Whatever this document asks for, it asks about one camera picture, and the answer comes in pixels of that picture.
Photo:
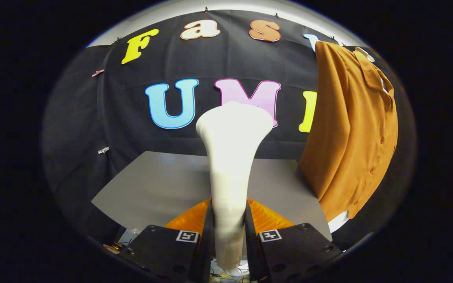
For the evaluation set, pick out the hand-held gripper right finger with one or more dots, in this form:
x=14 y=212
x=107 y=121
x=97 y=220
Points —
x=252 y=251

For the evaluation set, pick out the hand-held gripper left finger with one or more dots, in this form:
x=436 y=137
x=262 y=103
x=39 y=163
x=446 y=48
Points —
x=206 y=251

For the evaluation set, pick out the orange button-up shirt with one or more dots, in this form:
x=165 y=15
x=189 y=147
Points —
x=348 y=137

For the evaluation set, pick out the grey cabinet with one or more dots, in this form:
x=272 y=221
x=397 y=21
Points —
x=163 y=184

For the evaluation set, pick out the white mannequin hanger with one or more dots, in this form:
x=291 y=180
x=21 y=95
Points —
x=338 y=223

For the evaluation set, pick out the silver clip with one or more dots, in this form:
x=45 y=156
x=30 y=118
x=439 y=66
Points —
x=103 y=150

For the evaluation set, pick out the black backdrop cloth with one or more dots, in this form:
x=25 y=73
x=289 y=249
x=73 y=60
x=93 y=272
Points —
x=132 y=98

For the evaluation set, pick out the pink clip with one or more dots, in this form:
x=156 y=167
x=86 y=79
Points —
x=98 y=73

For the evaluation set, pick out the row of black cloth clips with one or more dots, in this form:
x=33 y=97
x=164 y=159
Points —
x=206 y=9

